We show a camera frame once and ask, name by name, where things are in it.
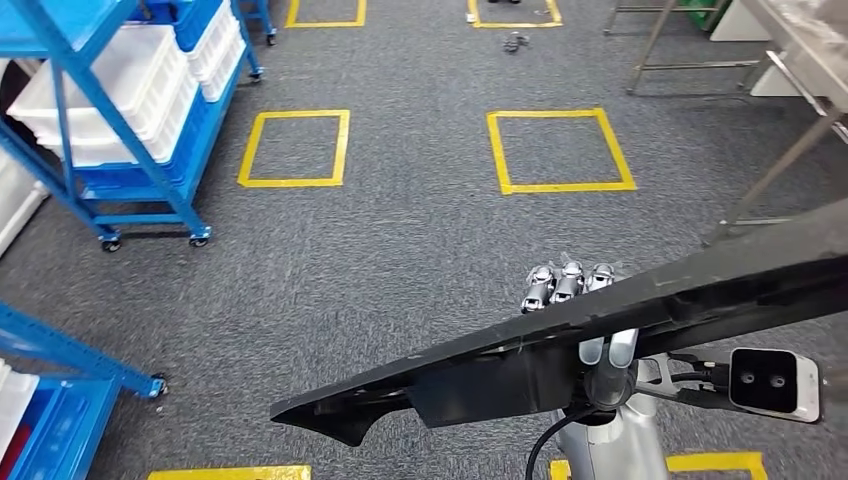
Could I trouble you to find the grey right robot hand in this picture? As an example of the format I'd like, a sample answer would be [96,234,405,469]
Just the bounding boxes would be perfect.
[519,253,641,412]

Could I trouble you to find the black plastic frame part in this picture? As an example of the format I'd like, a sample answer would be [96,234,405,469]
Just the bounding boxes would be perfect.
[270,198,848,448]

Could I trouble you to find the yellow floor tape square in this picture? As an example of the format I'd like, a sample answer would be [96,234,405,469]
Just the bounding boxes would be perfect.
[466,0,564,29]
[486,107,637,196]
[284,0,368,29]
[237,109,351,189]

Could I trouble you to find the stainless steel work table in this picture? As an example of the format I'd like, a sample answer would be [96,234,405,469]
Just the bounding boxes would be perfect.
[602,0,763,97]
[702,0,848,248]

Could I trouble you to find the white cabinet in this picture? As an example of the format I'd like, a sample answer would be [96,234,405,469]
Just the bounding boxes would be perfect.
[751,62,806,101]
[708,0,773,42]

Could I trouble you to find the green box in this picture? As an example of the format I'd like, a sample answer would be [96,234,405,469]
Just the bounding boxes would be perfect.
[682,0,731,31]

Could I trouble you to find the white plastic crate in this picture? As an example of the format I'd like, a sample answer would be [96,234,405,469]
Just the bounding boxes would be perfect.
[0,360,41,458]
[6,25,193,137]
[185,0,248,104]
[36,79,201,167]

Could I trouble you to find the small red object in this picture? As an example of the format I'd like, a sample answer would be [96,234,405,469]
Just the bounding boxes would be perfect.
[0,423,20,468]

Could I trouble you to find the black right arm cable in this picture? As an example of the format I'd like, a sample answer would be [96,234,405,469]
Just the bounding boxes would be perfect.
[524,407,598,480]

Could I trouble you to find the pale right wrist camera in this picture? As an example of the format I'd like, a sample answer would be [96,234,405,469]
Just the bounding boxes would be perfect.
[728,347,823,424]

